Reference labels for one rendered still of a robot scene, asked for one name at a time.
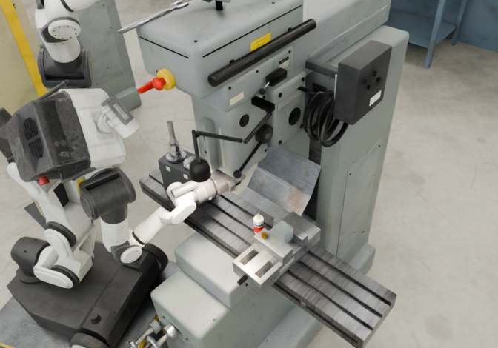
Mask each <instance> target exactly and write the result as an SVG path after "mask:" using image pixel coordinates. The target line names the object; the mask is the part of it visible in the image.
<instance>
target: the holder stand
mask: <svg viewBox="0 0 498 348"><path fill-rule="evenodd" d="M180 149H181V148H180ZM181 153H182V155H181V156H180V157H179V158H172V157H171V155H170V151H169V152H167V153H166V154H165V155H164V156H162V157H161V158H160V159H159V160H158V163H159V169H160V172H161V175H162V180H163V184H164V187H165V190H166V191H167V188H168V187H169V186H170V185H171V184H173V183H176V182H180V183H181V184H185V183H187V182H189V181H192V180H191V179H190V174H189V167H190V163H191V162H192V160H194V159H196V156H195V154H193V153H190V152H188V151H187V150H183V149H181ZM208 201H209V200H207V201H205V202H203V203H201V204H197V203H195V204H196V206H198V207H203V206H204V205H205V204H206V203H207V202H208Z"/></svg>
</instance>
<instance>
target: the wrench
mask: <svg viewBox="0 0 498 348"><path fill-rule="evenodd" d="M181 3H182V1H180V0H179V1H176V2H174V3H172V4H171V5H170V7H168V8H166V9H163V10H161V11H159V12H157V13H154V14H153V15H151V16H148V17H146V18H144V19H141V20H139V21H137V22H135V23H132V24H130V25H128V26H126V27H123V28H122V29H120V30H118V32H119V33H121V34H123V33H126V32H128V31H130V30H132V29H134V28H137V27H139V26H141V25H143V24H145V23H148V22H149V21H152V20H154V19H157V18H158V17H160V16H163V15H164V14H167V13H169V12H171V11H173V10H176V9H179V10H180V9H182V8H184V7H186V6H188V5H189V3H188V2H186V3H184V4H181ZM179 4H181V5H179Z"/></svg>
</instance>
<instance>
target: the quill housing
mask: <svg viewBox="0 0 498 348"><path fill-rule="evenodd" d="M254 96H258V97H260V98H263V99H264V100H266V93H265V94H264V95H263V96H262V95H260V94H259V93H257V94H255V95H254ZM254 96H251V97H250V98H249V99H247V100H246V101H244V102H242V103H241V104H239V105H238V106H236V107H234V108H233V109H232V110H230V111H228V112H226V113H224V112H222V111H221V110H218V109H216V108H215V107H212V106H210V105H209V104H206V103H204V102H203V101H200V100H198V99H197V98H194V97H193V96H191V101H192V105H193V114H194V120H195V125H196V131H199V129H198V126H197V121H198V120H200V119H202V118H204V117H205V116H206V117H208V118H210V119H212V120H213V125H214V131H215V134H218V135H225V136H230V137H234V138H241V139H242V140H243V141H244V140H245V139H246V138H247V136H248V135H249V134H250V133H251V131H252V130H253V129H254V128H255V127H256V126H257V124H258V123H259V122H260V121H261V120H262V119H263V118H264V117H265V116H266V115H267V112H265V111H264V110H263V109H260V108H258V107H256V106H254V105H252V104H251V99H252V98H253V97H254ZM198 144H199V152H200V156H201V158H203V154H202V144H201V139H200V136H199V137H198ZM257 144H258V141H256V139H255V135H254V136H253V138H252V139H251V140H250V141H249V142H248V143H247V144H244V142H242V143H238V142H234V141H228V140H227V141H226V140H223V139H217V138H216V149H217V155H218V161H219V168H218V169H219V170H221V171H222V172H224V173H226V174H227V175H229V176H230V177H233V172H234V171H235V170H239V168H240V167H241V166H242V165H243V164H244V162H245V160H246V159H247V158H248V156H249V155H250V154H251V152H252V151H253V149H254V148H255V147H256V145H257ZM267 153H268V143H266V144H262V145H261V146H260V147H259V149H258V150H257V151H256V153H255V154H254V155H253V157H252V158H251V160H250V161H249V162H248V164H247V165H246V166H245V168H244V169H243V171H242V175H243V174H244V173H246V172H247V171H248V170H249V169H250V168H251V167H253V166H254V165H255V164H257V163H258V162H260V161H261V160H262V159H263V158H264V157H265V156H266V155H267ZM233 178H234V177H233Z"/></svg>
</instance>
